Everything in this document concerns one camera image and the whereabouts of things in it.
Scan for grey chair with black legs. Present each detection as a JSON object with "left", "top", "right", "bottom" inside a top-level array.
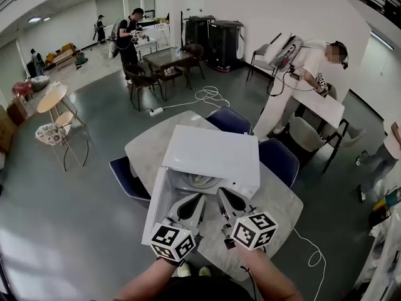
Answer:
[{"left": 246, "top": 43, "right": 278, "bottom": 83}]

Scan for person's black shirt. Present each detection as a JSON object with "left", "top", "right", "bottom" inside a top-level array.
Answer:
[{"left": 167, "top": 275, "right": 255, "bottom": 301}]

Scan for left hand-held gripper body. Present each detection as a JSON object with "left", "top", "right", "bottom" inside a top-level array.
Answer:
[{"left": 148, "top": 193, "right": 208, "bottom": 263}]

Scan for thin white cable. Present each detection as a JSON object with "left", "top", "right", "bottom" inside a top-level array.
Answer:
[{"left": 292, "top": 226, "right": 327, "bottom": 295}]

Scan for white plastic bags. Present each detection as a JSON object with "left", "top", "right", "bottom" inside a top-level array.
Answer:
[{"left": 356, "top": 211, "right": 401, "bottom": 295}]

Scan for white rectangular table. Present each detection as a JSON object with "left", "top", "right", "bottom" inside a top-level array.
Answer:
[{"left": 293, "top": 83, "right": 346, "bottom": 130}]

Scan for person's right forearm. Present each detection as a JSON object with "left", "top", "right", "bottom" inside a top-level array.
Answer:
[{"left": 241, "top": 246, "right": 305, "bottom": 301}]

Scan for round wooden table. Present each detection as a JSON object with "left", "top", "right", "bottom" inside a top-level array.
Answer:
[{"left": 36, "top": 84, "right": 86, "bottom": 128}]

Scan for teal container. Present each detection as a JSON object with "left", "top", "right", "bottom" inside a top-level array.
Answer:
[{"left": 385, "top": 186, "right": 401, "bottom": 207}]

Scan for chair with floral cushion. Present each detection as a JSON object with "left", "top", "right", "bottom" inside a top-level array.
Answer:
[{"left": 34, "top": 111, "right": 90, "bottom": 172}]

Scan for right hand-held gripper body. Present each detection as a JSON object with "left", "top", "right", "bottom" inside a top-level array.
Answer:
[{"left": 216, "top": 186, "right": 280, "bottom": 251}]

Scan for black machine cabinet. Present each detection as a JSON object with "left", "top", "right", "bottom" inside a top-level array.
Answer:
[
  {"left": 184, "top": 15, "right": 217, "bottom": 48},
  {"left": 206, "top": 19, "right": 246, "bottom": 72}
]

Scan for grey upholstered chair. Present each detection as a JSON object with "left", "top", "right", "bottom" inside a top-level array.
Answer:
[{"left": 288, "top": 115, "right": 333, "bottom": 169}]

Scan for cardboard box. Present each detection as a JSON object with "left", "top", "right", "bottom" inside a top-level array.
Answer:
[{"left": 0, "top": 105, "right": 18, "bottom": 154}]

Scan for brown rattan chair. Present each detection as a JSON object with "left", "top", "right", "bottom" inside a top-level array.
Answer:
[
  {"left": 180, "top": 43, "right": 207, "bottom": 89},
  {"left": 122, "top": 63, "right": 165, "bottom": 111}
]

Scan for dark glass-top table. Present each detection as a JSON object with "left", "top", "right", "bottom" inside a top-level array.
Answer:
[{"left": 143, "top": 46, "right": 195, "bottom": 102}]

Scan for blue padded chair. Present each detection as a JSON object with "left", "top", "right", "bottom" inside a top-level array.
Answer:
[
  {"left": 108, "top": 156, "right": 152, "bottom": 202},
  {"left": 258, "top": 137, "right": 300, "bottom": 190},
  {"left": 206, "top": 105, "right": 253, "bottom": 135}
]

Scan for person's left forearm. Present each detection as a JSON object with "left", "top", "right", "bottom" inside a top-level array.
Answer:
[{"left": 112, "top": 257, "right": 180, "bottom": 301}]

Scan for thin black cable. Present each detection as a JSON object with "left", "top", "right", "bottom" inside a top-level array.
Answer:
[{"left": 240, "top": 264, "right": 259, "bottom": 301}]

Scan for yellow sofa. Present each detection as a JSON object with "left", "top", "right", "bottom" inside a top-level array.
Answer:
[{"left": 44, "top": 43, "right": 76, "bottom": 71}]

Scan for white microwave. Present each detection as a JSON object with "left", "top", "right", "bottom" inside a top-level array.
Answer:
[{"left": 141, "top": 124, "right": 261, "bottom": 248}]

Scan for red bag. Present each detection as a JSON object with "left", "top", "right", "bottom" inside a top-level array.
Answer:
[{"left": 11, "top": 81, "right": 34, "bottom": 99}]

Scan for white folding table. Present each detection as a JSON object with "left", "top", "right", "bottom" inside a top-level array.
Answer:
[{"left": 137, "top": 23, "right": 172, "bottom": 50}]

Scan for coiled white power cable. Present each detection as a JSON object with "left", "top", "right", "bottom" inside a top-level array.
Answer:
[{"left": 162, "top": 85, "right": 231, "bottom": 110}]

